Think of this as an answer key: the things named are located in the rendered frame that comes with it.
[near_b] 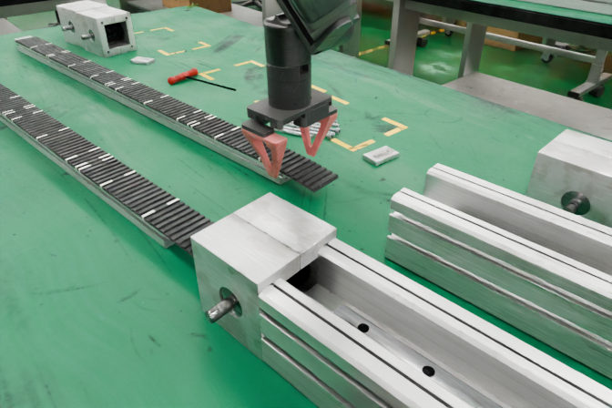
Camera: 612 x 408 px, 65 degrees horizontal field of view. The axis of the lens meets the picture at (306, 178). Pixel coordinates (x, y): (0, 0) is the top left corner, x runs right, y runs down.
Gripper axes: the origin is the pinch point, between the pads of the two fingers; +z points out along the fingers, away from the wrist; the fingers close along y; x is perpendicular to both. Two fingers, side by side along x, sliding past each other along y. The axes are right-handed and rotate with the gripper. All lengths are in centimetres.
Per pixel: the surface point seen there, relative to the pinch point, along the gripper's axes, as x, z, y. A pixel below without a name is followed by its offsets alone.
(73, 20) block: 88, -3, 10
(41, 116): 40.9, -0.9, -18.1
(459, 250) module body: -28.1, -3.0, -5.3
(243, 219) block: -12.4, -7.0, -19.2
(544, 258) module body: -35.2, -5.6, -4.2
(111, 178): 13.9, -0.8, -20.1
